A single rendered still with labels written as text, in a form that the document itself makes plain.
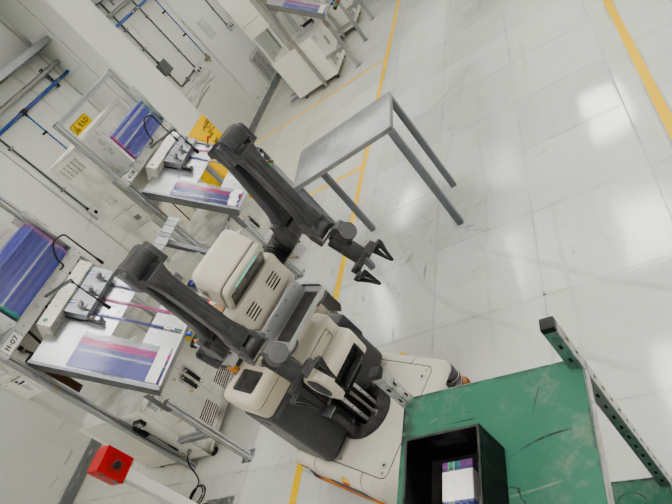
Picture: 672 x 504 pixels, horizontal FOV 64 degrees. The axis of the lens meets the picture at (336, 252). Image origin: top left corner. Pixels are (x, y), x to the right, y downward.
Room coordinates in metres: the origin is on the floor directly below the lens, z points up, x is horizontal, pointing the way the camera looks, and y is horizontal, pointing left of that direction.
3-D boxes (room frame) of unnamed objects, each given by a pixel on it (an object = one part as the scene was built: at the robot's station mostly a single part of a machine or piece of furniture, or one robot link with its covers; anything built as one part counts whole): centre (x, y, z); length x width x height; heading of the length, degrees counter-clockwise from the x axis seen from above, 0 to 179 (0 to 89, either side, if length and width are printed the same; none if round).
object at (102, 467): (2.30, 1.52, 0.39); 0.24 x 0.24 x 0.78; 53
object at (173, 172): (4.21, 0.43, 0.65); 1.01 x 0.73 x 1.29; 53
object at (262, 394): (1.88, 0.45, 0.59); 0.55 x 0.34 x 0.83; 120
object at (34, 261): (3.13, 1.33, 1.52); 0.51 x 0.13 x 0.27; 143
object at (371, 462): (1.80, 0.40, 0.16); 0.67 x 0.64 x 0.25; 30
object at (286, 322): (1.55, 0.26, 0.99); 0.28 x 0.16 x 0.22; 120
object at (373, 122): (3.02, -0.49, 0.40); 0.70 x 0.45 x 0.80; 60
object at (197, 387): (3.16, 1.46, 0.31); 0.70 x 0.65 x 0.62; 143
